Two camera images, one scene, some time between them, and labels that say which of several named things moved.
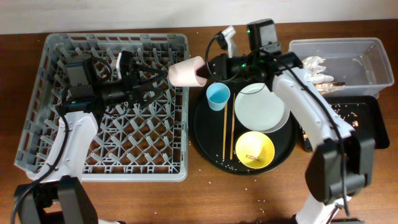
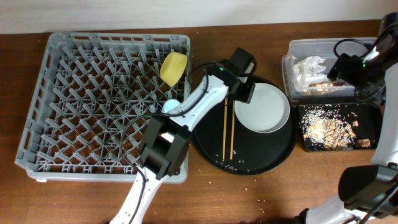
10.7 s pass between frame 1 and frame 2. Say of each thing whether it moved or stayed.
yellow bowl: moved
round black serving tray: stayed
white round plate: stayed
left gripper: moved
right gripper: moved
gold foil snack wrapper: stayed
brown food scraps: moved
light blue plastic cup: moved
